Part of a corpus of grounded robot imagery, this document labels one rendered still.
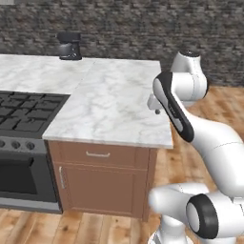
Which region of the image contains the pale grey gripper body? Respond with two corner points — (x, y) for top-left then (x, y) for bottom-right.
(146, 93), (167, 113)

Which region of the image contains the black gas hob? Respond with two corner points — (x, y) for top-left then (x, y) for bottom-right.
(0, 90), (71, 140)

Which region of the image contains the brown wooden cupboard door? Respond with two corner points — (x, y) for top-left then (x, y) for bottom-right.
(58, 162), (148, 214)

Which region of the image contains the black stand mixer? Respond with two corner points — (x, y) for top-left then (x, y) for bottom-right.
(56, 30), (83, 62)

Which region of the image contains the silver drawer handle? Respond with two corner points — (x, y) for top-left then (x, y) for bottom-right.
(85, 151), (112, 159)

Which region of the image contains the brown wooden drawer front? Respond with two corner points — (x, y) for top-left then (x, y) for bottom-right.
(57, 141), (151, 169)

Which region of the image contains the grey and black oven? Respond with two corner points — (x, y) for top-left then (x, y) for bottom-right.
(0, 135), (64, 214)

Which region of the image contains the silver cupboard door handle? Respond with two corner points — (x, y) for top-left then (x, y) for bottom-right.
(58, 166), (67, 191)

